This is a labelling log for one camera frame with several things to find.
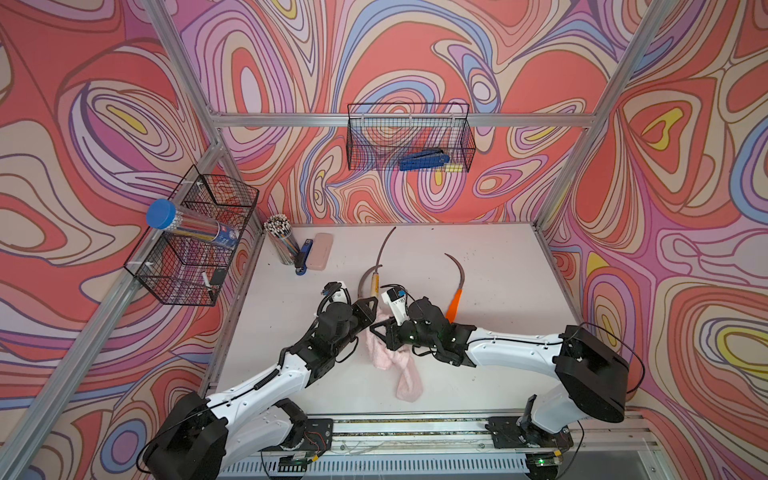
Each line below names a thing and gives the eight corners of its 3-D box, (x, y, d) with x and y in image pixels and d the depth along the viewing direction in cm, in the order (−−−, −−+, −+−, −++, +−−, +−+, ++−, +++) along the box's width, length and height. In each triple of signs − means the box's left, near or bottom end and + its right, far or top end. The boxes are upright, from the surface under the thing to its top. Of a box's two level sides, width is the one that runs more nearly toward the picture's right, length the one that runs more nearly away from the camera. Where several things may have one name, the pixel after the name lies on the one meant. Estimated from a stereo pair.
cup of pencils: (278, 265, 110) (262, 230, 95) (283, 250, 114) (268, 214, 100) (298, 265, 110) (284, 230, 95) (302, 250, 114) (289, 214, 100)
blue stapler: (294, 275, 107) (291, 268, 104) (306, 244, 116) (303, 238, 113) (305, 275, 107) (302, 269, 104) (315, 245, 116) (313, 238, 113)
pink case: (307, 270, 108) (306, 265, 106) (314, 238, 119) (313, 232, 116) (327, 270, 108) (326, 264, 106) (333, 238, 119) (331, 232, 116)
